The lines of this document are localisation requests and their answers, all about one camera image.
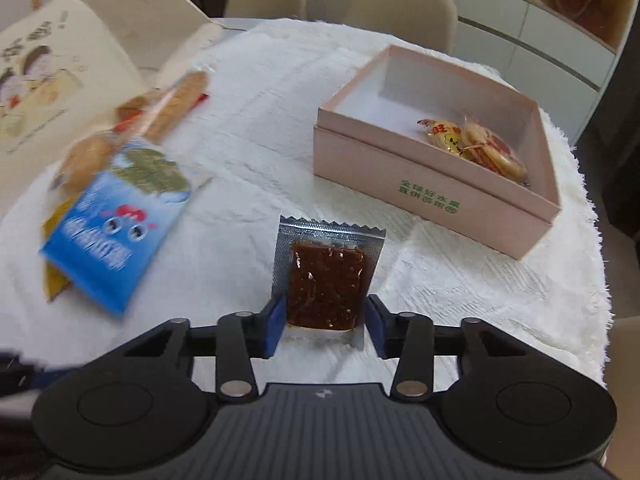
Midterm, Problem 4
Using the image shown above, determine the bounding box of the white textured tablecloth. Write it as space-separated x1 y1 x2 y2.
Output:
1 20 612 380

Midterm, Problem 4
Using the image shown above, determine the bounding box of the white sideboard cabinet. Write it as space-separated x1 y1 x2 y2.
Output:
323 0 620 145

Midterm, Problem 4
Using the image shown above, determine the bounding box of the beige chair right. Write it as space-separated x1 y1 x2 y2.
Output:
343 0 458 54

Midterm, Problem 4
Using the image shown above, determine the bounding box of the cream illustrated gift bag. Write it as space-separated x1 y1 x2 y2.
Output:
1 0 146 212

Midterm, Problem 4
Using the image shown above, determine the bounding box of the yellow snack packet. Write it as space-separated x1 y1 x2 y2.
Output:
41 193 80 304

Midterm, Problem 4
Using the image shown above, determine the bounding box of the blue seaweed snack packet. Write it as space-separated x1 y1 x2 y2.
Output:
40 139 212 316

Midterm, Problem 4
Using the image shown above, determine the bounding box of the round bread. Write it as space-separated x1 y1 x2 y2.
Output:
50 131 119 194

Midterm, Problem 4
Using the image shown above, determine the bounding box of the rice cracker packet in box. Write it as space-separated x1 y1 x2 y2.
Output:
416 118 529 186

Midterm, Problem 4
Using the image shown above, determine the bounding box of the pink cardboard box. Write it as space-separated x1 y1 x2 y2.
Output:
314 46 561 259

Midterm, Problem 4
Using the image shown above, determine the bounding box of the silver packet of brown snack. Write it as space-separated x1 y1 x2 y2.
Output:
271 216 386 350

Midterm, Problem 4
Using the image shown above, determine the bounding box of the long clear biscuit packet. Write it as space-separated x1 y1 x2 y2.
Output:
112 70 209 144

